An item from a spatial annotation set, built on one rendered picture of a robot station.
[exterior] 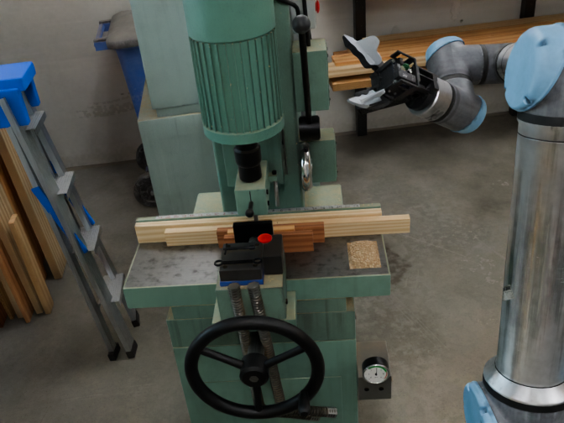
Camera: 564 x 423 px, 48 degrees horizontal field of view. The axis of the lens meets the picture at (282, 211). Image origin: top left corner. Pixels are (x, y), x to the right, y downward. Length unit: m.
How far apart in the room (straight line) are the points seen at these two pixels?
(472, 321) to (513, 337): 1.57
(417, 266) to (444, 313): 0.32
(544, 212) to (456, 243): 2.08
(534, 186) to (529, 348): 0.27
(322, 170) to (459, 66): 0.42
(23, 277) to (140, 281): 1.45
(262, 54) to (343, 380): 0.82
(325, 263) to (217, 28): 0.57
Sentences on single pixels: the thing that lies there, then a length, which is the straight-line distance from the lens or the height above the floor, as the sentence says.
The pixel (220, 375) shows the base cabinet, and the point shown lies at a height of 0.61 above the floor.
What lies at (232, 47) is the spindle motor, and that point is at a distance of 1.24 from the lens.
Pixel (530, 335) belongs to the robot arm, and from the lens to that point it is 1.08.
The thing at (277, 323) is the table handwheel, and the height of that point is 0.94.
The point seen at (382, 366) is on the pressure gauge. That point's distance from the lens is 1.50.
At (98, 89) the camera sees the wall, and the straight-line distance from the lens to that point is 3.89.
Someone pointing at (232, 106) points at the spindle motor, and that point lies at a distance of 1.28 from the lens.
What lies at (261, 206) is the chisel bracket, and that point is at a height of 1.03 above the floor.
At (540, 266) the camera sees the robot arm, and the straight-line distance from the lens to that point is 1.02.
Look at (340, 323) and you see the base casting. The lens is 1.49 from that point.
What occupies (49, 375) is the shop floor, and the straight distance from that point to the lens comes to 2.69.
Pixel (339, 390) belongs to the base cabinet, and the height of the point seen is 0.54.
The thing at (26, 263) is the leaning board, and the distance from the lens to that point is 2.82.
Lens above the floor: 1.78
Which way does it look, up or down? 33 degrees down
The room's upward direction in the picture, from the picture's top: 6 degrees counter-clockwise
